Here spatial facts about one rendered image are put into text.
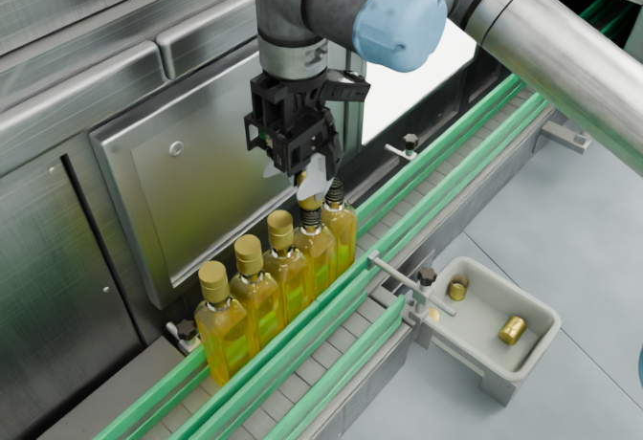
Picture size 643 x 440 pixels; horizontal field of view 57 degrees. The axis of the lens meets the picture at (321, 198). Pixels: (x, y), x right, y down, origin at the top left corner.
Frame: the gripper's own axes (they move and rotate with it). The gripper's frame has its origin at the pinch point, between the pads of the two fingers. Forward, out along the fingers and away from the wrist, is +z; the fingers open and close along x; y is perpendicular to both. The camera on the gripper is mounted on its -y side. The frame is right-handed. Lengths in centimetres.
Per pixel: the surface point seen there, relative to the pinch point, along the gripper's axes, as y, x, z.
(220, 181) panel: 5.1, -12.9, 4.5
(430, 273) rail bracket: -10.9, 15.1, 17.7
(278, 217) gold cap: 5.6, -0.4, 2.7
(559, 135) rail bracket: -73, 10, 32
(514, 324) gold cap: -26, 27, 38
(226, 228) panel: 5.5, -12.9, 14.7
